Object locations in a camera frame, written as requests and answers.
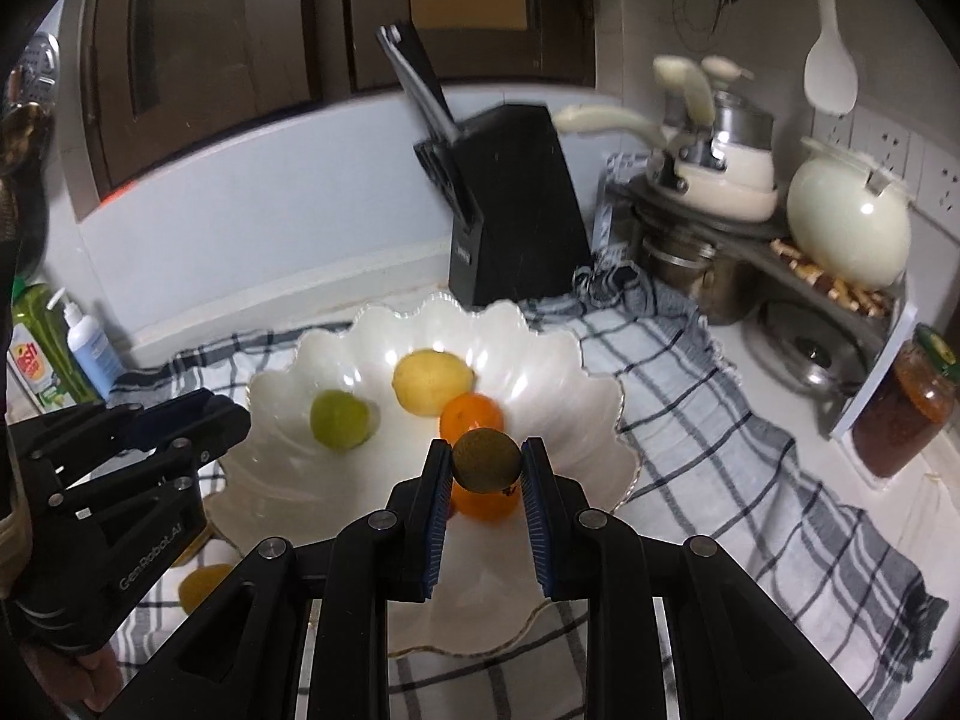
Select cream round kettle pot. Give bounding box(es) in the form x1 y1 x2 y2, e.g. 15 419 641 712
786 137 913 289

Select stainless steel pot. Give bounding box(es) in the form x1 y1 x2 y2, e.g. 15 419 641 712
638 226 761 327

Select white scalloped bowl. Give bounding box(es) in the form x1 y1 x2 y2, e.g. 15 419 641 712
205 294 641 656

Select dark wooden window frame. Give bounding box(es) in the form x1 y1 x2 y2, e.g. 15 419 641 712
80 0 596 200

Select orange tangerine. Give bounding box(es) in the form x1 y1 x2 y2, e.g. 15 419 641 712
451 481 521 523
438 392 505 445

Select checked grey white cloth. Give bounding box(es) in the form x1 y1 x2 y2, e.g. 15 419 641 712
110 268 958 718

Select black scissors in block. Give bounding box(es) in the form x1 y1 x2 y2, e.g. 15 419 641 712
413 138 478 229

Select green dish soap bottle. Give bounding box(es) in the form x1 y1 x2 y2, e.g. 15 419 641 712
8 277 99 413

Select white wall socket strip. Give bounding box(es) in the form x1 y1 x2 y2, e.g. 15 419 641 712
812 107 960 239

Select metal hanging strainer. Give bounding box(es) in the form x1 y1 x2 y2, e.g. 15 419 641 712
2 31 60 114

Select cream steel stacked pot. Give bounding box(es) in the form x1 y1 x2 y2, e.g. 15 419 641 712
652 55 775 192

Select grey corner shelf rack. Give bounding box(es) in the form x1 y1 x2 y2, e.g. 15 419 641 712
605 177 916 440

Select blue white pump bottle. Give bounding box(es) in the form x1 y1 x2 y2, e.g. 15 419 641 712
47 288 125 400

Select cream saucepan with handle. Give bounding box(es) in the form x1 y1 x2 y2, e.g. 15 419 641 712
553 104 778 223

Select black knife block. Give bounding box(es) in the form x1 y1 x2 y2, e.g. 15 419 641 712
446 103 590 309

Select jar with green lid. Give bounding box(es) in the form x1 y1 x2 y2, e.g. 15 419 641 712
851 323 958 479

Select glass pot lid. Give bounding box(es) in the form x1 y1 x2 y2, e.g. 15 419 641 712
757 299 869 397

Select green round fruit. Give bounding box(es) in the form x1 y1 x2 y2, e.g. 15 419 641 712
309 390 373 452

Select yellow lemon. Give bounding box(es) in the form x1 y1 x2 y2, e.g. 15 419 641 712
392 349 475 418

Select brown kiwi fruit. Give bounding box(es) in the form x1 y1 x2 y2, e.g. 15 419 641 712
452 427 521 494

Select wooden trivet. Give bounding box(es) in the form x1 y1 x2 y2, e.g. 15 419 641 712
770 239 893 319

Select small yellow fruit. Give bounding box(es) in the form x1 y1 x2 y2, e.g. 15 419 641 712
178 564 233 614

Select white rice paddle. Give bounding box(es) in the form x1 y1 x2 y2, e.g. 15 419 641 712
804 0 859 117

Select grey knife handles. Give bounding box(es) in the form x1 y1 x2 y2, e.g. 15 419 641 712
377 20 460 143

